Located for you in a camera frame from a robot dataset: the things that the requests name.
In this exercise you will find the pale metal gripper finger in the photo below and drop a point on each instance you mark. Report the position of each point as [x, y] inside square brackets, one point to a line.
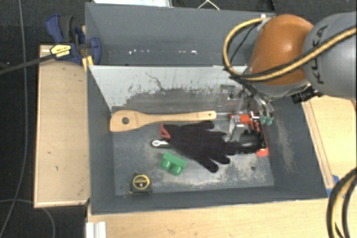
[232, 131]
[241, 131]

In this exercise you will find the orange and black tool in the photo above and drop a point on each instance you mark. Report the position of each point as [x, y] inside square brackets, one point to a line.
[262, 151]

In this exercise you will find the black glove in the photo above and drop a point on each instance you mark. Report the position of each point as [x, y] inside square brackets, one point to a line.
[200, 142]

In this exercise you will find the green toy block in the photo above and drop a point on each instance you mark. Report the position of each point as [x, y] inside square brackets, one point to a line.
[173, 163]

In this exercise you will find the small red item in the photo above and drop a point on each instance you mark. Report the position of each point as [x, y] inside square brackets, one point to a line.
[164, 132]

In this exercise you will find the wooden spatula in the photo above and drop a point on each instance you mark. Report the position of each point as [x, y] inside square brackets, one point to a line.
[131, 120]

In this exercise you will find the grey metal bin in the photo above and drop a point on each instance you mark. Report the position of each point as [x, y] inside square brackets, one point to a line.
[156, 33]

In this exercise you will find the yellow and black tape measure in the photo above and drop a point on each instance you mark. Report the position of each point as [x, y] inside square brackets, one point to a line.
[141, 182]

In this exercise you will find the pale wood board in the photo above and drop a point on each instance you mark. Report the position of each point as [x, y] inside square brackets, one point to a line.
[61, 125]

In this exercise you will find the black cylinder on white bracket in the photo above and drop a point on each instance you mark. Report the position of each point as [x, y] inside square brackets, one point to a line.
[304, 96]

